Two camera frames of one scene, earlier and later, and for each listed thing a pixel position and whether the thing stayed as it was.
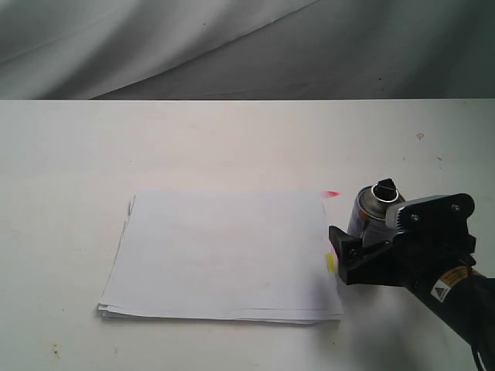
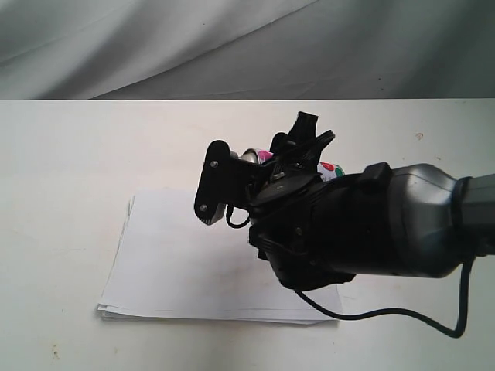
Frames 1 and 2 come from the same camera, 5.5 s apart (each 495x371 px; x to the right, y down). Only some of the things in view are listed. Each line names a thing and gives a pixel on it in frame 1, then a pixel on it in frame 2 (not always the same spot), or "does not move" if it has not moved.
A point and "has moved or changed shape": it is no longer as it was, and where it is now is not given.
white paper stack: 264,256 does not move
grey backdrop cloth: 247,49 does not move
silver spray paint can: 367,220 has moved or changed shape
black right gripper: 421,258 -> 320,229
